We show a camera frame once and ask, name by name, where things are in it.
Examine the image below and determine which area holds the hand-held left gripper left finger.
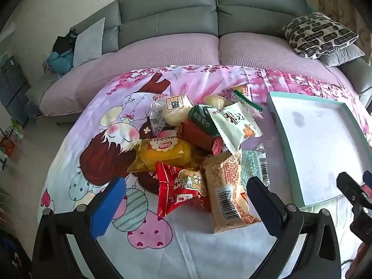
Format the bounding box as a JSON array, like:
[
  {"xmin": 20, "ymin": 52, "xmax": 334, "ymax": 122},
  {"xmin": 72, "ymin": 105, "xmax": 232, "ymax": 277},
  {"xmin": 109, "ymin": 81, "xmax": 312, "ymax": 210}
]
[{"xmin": 31, "ymin": 176, "xmax": 127, "ymax": 279}]

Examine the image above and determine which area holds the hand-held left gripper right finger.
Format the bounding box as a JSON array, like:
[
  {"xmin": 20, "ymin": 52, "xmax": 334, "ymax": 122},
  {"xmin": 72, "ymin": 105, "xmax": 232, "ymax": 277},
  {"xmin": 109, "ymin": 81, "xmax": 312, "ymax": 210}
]
[{"xmin": 246, "ymin": 176, "xmax": 342, "ymax": 279}]

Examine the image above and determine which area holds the beige barcode snack packet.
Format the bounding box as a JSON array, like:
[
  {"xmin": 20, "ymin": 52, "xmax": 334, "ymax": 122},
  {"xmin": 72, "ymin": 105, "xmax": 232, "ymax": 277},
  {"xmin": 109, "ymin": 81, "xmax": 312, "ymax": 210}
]
[{"xmin": 202, "ymin": 151, "xmax": 262, "ymax": 233}]

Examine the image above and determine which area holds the pale green patterned snack packet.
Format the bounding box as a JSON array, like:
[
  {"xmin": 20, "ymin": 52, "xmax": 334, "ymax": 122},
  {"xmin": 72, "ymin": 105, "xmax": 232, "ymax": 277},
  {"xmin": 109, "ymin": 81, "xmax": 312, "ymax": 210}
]
[{"xmin": 241, "ymin": 149, "xmax": 271, "ymax": 186}]

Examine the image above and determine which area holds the teal shallow cardboard box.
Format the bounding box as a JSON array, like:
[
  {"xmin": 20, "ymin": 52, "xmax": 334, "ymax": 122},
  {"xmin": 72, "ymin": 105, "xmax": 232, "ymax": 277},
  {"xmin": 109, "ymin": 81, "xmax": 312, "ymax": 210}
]
[{"xmin": 267, "ymin": 91, "xmax": 372, "ymax": 209}]

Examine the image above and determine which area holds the red triangular snack packet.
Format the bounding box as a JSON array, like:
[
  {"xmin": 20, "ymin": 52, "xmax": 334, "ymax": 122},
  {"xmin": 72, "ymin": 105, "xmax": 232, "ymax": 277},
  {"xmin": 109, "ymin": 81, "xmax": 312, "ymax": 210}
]
[{"xmin": 155, "ymin": 161, "xmax": 211, "ymax": 217}]

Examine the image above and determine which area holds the yellow snack packet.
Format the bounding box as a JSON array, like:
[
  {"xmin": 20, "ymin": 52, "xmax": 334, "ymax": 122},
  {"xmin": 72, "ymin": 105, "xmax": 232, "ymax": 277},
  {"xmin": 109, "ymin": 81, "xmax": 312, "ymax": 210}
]
[{"xmin": 127, "ymin": 138, "xmax": 204, "ymax": 173}]

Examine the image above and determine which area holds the white green snack packet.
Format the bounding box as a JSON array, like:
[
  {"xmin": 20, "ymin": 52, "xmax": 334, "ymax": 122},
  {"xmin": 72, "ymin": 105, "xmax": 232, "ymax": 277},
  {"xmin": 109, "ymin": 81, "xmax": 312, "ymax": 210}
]
[{"xmin": 209, "ymin": 102, "xmax": 262, "ymax": 154}]

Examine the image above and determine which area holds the small red candy packet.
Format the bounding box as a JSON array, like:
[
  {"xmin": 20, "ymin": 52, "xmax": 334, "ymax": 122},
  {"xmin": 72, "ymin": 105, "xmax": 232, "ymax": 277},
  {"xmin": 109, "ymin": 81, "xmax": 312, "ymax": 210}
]
[{"xmin": 177, "ymin": 120, "xmax": 226, "ymax": 156}]

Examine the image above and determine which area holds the dark green snack packet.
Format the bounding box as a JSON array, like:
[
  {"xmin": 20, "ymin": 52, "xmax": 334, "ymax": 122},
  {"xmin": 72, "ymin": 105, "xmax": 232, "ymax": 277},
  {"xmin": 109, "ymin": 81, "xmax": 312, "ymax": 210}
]
[{"xmin": 187, "ymin": 105, "xmax": 221, "ymax": 128}]

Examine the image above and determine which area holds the clear green-edged bun packet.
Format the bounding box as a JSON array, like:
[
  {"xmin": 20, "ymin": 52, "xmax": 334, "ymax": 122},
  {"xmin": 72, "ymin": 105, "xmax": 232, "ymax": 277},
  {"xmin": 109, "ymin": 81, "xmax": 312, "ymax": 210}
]
[{"xmin": 203, "ymin": 86, "xmax": 263, "ymax": 112}]

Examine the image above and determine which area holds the clear bun packet brown label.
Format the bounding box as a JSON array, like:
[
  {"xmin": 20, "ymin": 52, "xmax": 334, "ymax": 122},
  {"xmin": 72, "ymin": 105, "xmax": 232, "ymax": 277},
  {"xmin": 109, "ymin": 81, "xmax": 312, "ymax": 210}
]
[{"xmin": 149, "ymin": 93, "xmax": 194, "ymax": 137}]

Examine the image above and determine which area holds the printed cartoon blanket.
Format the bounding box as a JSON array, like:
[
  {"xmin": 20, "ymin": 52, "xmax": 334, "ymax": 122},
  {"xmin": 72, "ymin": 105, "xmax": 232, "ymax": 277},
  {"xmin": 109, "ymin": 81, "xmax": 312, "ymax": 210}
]
[{"xmin": 36, "ymin": 64, "xmax": 372, "ymax": 279}]

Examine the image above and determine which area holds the colourful toys pile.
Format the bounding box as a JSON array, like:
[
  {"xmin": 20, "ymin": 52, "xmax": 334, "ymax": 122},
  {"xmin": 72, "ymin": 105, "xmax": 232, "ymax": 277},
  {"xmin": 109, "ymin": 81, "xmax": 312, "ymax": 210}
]
[{"xmin": 0, "ymin": 122, "xmax": 25, "ymax": 163}]

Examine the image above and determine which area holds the dark grey pillow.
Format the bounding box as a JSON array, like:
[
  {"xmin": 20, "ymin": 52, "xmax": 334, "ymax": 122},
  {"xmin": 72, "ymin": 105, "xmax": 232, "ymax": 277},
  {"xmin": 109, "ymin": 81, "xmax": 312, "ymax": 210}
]
[{"xmin": 318, "ymin": 44, "xmax": 365, "ymax": 67}]

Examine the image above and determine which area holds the grey storage cabinet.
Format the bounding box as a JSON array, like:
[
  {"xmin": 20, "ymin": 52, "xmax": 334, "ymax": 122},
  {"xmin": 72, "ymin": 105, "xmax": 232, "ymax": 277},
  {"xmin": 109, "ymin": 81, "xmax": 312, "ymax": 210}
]
[{"xmin": 0, "ymin": 51, "xmax": 31, "ymax": 128}]

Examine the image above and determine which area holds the blue cloth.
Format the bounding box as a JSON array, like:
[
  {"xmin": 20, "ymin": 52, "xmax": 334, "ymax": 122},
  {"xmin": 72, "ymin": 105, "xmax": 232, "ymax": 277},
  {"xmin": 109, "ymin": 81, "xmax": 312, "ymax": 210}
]
[{"xmin": 46, "ymin": 51, "xmax": 74, "ymax": 74}]

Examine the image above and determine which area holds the black white patterned pillow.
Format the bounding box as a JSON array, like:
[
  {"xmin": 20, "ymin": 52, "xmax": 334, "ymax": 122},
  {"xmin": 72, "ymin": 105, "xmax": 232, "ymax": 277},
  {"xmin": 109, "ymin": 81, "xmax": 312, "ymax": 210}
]
[{"xmin": 280, "ymin": 12, "xmax": 359, "ymax": 59}]

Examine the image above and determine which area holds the light grey pillow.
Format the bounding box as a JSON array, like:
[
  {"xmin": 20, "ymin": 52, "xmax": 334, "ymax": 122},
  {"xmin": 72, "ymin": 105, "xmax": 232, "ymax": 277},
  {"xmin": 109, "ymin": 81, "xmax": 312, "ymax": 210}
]
[{"xmin": 72, "ymin": 17, "xmax": 106, "ymax": 68}]

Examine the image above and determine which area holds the pink sofa cover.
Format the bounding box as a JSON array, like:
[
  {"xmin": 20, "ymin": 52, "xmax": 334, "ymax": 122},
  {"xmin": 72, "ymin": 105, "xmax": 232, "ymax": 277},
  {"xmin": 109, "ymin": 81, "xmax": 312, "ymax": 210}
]
[{"xmin": 39, "ymin": 32, "xmax": 361, "ymax": 123}]

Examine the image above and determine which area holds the black bag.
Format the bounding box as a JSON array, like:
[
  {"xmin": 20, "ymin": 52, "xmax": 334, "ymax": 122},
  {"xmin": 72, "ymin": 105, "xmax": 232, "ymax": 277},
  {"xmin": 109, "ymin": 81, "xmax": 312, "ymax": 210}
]
[{"xmin": 52, "ymin": 29, "xmax": 76, "ymax": 54}]

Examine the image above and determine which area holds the grey sofa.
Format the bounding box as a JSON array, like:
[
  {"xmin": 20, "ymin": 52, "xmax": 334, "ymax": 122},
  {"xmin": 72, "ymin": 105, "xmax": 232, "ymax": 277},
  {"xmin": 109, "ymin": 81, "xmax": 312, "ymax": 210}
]
[{"xmin": 25, "ymin": 0, "xmax": 372, "ymax": 123}]

